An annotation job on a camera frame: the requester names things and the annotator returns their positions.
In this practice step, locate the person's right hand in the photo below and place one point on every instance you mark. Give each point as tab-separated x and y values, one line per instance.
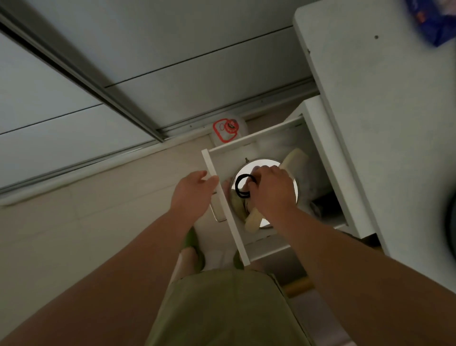
274	196

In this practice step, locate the person's left hand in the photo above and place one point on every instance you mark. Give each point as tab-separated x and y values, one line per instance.
190	196

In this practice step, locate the person's left fingers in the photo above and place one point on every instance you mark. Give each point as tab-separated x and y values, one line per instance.
203	178

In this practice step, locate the person's right thumb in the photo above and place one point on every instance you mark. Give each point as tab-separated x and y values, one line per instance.
250	182

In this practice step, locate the white drawer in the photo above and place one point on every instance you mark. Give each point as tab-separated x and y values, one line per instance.
228	214

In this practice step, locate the person's right forearm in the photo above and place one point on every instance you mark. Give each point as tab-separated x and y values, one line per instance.
356	281

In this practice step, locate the person's left forearm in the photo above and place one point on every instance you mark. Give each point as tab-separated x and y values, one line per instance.
107	278

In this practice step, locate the white container with red label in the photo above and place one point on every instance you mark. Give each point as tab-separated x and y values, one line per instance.
228	130

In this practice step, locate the green slipper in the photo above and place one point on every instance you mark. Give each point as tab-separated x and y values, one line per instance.
192	240
238	260

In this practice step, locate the person's left leg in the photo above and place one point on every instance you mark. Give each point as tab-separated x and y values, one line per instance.
185	263

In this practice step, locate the yellow wooden piece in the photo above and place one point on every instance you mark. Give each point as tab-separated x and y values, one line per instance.
299	287

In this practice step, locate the green shorts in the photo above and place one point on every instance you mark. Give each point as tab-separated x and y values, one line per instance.
224	310

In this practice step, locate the white cabinet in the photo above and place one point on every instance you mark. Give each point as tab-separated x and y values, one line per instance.
384	124

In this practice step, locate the dark round object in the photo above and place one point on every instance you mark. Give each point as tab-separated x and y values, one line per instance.
451	224

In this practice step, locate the blue packet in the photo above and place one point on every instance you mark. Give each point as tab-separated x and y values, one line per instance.
436	19

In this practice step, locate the metal sliding door rail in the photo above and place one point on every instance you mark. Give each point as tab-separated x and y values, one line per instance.
89	89

